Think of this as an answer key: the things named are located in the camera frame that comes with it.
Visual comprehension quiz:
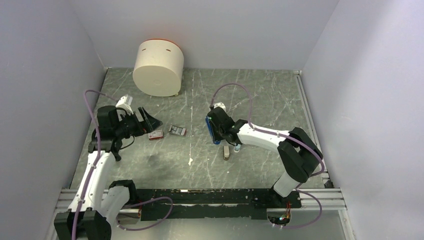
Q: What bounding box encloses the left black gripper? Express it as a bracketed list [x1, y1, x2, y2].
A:
[114, 106, 162, 139]

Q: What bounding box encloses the red white staple box sleeve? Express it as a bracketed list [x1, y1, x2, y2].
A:
[148, 130, 164, 141]

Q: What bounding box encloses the staple box tray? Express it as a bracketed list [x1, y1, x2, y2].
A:
[168, 125, 187, 136]

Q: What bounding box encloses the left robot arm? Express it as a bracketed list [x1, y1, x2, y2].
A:
[53, 105, 163, 240]

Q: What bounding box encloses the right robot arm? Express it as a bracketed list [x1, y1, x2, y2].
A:
[205, 107, 324, 207]

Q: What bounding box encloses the beige small stapler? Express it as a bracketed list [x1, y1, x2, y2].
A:
[223, 145, 231, 161]

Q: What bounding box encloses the white cylindrical container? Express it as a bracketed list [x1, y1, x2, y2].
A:
[132, 38, 184, 97]

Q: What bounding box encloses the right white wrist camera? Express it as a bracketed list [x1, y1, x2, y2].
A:
[213, 102, 226, 112]

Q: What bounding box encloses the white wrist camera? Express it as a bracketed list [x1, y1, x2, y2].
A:
[213, 102, 226, 112]
[115, 94, 134, 115]

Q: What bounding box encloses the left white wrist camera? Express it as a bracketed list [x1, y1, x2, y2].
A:
[115, 94, 134, 115]

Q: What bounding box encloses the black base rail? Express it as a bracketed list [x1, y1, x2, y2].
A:
[137, 188, 302, 221]

